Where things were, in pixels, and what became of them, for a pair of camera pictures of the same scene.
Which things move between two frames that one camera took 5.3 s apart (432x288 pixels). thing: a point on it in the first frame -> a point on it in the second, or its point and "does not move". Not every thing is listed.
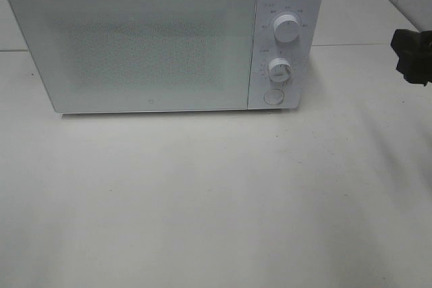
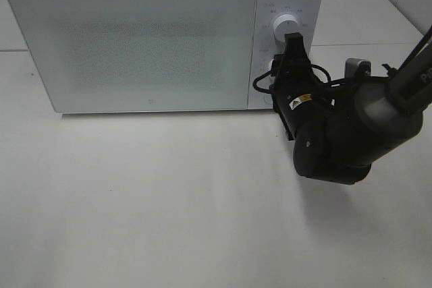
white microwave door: [140, 46] does not move
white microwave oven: [147, 38] does not move
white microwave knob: [285, 27] does not move
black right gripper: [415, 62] -> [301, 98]
